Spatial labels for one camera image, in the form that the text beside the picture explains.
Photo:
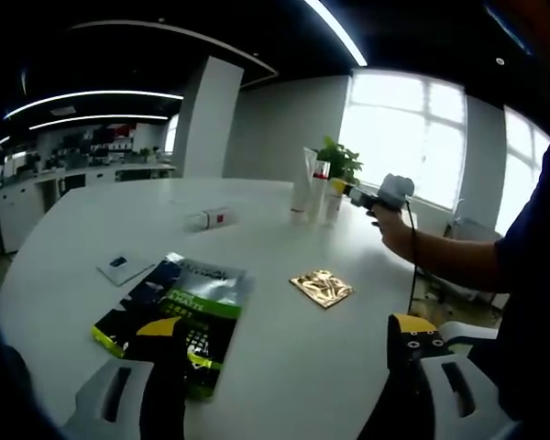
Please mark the white tube with red cap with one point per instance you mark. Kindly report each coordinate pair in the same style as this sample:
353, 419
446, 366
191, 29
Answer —
318, 197

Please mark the thin ceiling light strip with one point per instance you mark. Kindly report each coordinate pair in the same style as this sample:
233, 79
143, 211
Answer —
101, 117
96, 93

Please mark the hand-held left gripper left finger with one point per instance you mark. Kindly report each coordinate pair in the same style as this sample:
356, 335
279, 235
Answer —
165, 389

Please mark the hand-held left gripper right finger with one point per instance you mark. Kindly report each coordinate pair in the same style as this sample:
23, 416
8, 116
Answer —
408, 380

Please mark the long ceiling light strip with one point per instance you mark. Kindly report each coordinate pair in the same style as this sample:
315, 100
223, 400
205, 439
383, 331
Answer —
339, 32

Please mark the gold foil skincare sachet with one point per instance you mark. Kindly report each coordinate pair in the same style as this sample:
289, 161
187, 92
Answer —
321, 289

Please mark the clear skincare sachet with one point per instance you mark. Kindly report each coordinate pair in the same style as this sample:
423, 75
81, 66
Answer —
124, 268

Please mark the long white office counter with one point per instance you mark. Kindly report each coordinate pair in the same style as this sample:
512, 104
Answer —
73, 179

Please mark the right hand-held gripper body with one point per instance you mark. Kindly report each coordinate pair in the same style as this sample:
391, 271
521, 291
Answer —
392, 190

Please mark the wide bright window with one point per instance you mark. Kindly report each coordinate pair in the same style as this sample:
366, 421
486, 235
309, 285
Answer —
403, 137

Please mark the green black skincare sachet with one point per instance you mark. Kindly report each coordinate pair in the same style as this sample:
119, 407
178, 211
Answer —
197, 293

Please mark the person's right hand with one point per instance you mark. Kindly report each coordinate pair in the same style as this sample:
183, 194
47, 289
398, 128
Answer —
394, 231

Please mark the white skincare tube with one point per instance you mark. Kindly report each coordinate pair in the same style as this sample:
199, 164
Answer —
302, 188

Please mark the potted green plant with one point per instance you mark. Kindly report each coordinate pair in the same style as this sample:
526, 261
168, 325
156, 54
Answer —
344, 158

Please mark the person in dark clothes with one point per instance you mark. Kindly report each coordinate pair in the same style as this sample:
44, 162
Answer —
536, 298

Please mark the white chair armrest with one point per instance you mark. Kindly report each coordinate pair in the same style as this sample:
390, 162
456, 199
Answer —
467, 332

